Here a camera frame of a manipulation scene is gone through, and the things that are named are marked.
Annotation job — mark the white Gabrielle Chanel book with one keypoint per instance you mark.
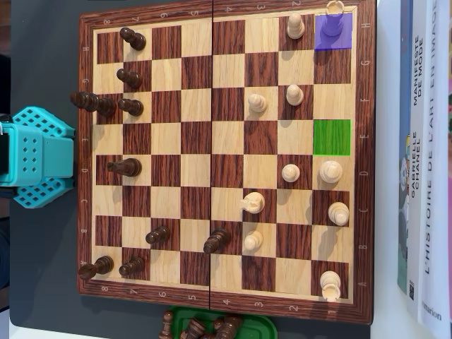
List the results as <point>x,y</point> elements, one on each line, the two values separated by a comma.
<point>418,229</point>

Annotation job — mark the dark wooden bishop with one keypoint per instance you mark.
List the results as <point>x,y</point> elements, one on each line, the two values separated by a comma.
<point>217,240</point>
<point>127,167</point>

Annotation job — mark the dark wooden chess piece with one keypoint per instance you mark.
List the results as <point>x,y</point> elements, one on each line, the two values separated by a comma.
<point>193,328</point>
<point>217,323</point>
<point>165,326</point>

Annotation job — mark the dark wooden rook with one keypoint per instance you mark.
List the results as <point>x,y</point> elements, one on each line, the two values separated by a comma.
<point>100,265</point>

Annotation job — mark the teal perforated robot base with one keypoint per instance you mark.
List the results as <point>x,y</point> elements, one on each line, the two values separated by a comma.
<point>39,152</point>

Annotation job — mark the blue illustrated book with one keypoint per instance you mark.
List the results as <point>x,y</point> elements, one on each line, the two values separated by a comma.
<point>404,212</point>

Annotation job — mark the white art history book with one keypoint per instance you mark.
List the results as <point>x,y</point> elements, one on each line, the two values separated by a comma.
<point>441,212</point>

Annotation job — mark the light wooden knight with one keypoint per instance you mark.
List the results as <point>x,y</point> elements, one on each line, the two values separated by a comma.
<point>254,202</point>

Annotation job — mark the light wooden king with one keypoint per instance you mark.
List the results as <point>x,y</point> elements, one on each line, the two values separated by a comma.
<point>330,172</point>

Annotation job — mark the pink book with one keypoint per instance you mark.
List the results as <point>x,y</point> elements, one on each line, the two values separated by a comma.
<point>450,95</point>

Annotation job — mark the green plastic tray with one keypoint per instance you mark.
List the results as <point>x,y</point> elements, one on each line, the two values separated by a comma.
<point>257,328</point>

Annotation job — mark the light wooden rook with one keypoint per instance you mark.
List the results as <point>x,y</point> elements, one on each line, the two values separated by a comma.
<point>330,282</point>
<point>332,24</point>

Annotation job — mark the dark wooden pawn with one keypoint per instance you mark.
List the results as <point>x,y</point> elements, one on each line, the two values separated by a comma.
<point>159,234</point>
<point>136,39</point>
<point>131,79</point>
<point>132,107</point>
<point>132,266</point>

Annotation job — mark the captured dark pieces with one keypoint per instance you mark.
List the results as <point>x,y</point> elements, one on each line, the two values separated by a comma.
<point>229,325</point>

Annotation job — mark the dark grey desk mat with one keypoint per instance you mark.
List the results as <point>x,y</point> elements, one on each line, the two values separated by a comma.
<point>46,247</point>

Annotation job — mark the light wooden bishop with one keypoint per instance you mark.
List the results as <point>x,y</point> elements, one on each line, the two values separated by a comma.
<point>338,212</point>

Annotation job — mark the folding wooden chessboard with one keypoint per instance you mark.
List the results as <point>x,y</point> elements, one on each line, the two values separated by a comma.
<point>197,106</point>

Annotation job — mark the dark wooden king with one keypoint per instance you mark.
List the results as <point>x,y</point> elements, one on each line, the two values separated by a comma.
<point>99,104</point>

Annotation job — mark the light wooden pawn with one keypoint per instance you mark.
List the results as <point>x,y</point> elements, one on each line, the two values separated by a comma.
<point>295,28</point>
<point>253,240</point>
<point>290,173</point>
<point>294,95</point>
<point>257,103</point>

